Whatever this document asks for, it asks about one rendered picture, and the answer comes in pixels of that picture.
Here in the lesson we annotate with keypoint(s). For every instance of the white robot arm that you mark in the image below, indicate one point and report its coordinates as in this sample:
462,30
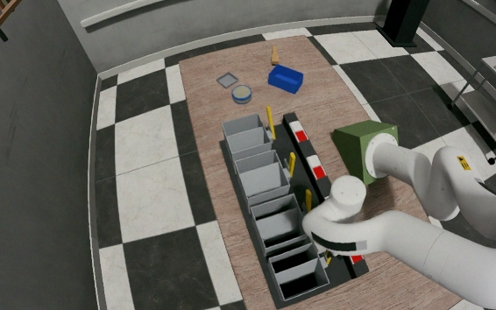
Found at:
451,184

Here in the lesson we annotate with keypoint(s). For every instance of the blue open plastic bin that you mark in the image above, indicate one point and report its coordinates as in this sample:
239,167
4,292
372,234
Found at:
285,78

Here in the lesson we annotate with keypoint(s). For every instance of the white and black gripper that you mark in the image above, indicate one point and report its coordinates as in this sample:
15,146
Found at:
332,254

